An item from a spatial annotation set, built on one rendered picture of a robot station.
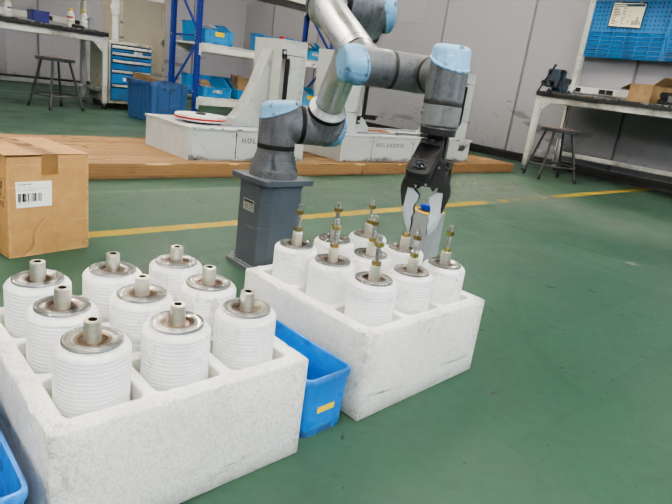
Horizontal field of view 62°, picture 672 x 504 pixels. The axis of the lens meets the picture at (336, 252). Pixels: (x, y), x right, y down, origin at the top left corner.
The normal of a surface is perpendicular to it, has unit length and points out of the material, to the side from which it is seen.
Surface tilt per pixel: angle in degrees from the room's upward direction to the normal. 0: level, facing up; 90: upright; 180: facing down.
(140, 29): 90
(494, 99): 90
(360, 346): 90
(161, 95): 92
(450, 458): 0
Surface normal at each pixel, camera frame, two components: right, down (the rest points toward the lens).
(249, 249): -0.74, 0.11
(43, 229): 0.78, 0.26
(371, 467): 0.13, -0.95
